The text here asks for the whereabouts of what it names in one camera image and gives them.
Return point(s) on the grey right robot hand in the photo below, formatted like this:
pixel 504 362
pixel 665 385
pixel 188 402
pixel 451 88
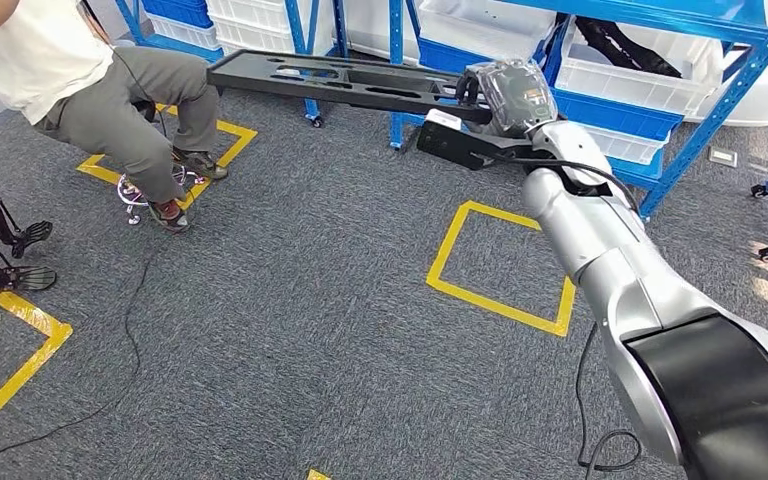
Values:
pixel 516 96

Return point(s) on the long black plastic part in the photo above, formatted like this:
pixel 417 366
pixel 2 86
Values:
pixel 245 76

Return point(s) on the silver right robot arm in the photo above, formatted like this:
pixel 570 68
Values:
pixel 622 265

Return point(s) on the black curved plastic part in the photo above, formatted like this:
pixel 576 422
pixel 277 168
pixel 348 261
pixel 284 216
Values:
pixel 622 46

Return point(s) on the blue plastic crate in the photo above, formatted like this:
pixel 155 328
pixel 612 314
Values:
pixel 178 10
pixel 616 112
pixel 437 56

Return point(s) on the silver floor socket plate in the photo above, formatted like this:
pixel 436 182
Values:
pixel 722 157

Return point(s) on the chrome stool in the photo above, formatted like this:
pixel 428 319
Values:
pixel 131 192

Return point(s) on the person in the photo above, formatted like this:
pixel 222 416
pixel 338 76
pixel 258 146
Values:
pixel 92 112

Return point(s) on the yellow floor tape square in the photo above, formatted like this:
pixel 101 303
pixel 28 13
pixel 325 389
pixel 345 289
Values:
pixel 39 324
pixel 318 475

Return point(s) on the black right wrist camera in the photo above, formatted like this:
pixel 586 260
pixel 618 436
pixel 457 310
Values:
pixel 457 146

